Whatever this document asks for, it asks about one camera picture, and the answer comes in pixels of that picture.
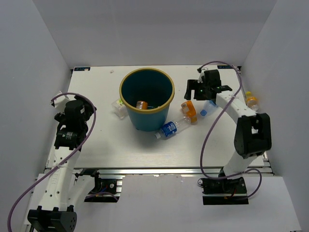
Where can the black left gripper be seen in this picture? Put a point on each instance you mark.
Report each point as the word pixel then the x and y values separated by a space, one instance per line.
pixel 88 108

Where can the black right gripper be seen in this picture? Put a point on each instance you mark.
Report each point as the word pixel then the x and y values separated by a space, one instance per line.
pixel 193 85

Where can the orange juice bottle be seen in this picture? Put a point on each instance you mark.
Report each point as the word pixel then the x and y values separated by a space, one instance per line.
pixel 142 105
pixel 189 110

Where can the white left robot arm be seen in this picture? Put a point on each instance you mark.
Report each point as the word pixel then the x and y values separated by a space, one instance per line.
pixel 56 209

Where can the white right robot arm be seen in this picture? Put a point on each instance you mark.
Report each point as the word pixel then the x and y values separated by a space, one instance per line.
pixel 253 131

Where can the teal bin with yellow rim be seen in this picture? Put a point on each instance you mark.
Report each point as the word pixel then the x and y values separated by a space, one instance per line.
pixel 152 86

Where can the large blue label water bottle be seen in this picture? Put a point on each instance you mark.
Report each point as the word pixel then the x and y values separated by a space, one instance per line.
pixel 209 108

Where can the blue sticker left corner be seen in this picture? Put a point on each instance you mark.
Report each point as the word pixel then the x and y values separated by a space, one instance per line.
pixel 81 69

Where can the blue sticker corner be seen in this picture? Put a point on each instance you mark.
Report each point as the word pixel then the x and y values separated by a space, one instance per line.
pixel 224 67
pixel 81 69

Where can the blue sticker right corner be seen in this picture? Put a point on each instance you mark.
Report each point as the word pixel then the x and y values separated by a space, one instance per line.
pixel 224 67

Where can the clear apple juice bottle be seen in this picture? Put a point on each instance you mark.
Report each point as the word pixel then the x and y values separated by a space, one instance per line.
pixel 119 109

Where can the small clear blue label bottle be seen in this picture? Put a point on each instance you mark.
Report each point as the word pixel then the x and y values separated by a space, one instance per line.
pixel 173 127

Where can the yellow cap bottle off table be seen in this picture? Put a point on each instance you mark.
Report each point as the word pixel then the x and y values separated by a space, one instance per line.
pixel 251 101

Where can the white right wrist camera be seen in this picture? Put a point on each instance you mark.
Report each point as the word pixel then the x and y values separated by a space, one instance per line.
pixel 201 78

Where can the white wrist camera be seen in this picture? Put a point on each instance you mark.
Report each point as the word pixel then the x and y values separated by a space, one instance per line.
pixel 59 100
pixel 201 78

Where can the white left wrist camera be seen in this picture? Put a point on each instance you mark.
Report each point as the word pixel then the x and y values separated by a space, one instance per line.
pixel 59 100

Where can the aluminium front rail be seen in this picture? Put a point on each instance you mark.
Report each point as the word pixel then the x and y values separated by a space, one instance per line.
pixel 263 170

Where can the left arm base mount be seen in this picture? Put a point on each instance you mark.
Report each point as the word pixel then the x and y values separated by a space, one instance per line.
pixel 104 190

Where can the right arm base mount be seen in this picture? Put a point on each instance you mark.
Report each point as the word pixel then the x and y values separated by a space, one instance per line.
pixel 223 192

